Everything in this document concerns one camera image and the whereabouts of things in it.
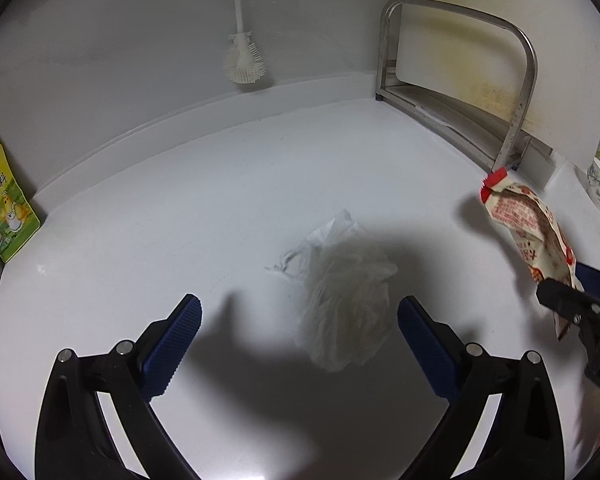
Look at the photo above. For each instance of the clear plastic bag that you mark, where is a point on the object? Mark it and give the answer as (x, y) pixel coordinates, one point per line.
(345, 290)

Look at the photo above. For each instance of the yellow seasoning pouch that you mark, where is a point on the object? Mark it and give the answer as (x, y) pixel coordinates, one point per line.
(5, 210)

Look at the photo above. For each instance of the metal cutting board rack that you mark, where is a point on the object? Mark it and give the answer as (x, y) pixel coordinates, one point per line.
(522, 85)

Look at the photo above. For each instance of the white cutting board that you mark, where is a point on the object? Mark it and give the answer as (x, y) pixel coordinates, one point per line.
(465, 50)

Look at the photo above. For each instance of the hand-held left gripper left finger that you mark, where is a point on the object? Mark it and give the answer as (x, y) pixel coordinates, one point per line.
(175, 345)

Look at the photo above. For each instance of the red snack wrapper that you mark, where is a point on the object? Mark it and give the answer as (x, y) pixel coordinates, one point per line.
(525, 220)

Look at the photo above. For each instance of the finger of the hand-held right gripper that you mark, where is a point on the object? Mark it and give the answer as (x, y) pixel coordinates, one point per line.
(565, 302)
(597, 282)

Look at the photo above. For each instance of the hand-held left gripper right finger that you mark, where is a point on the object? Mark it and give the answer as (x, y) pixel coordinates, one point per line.
(425, 345)

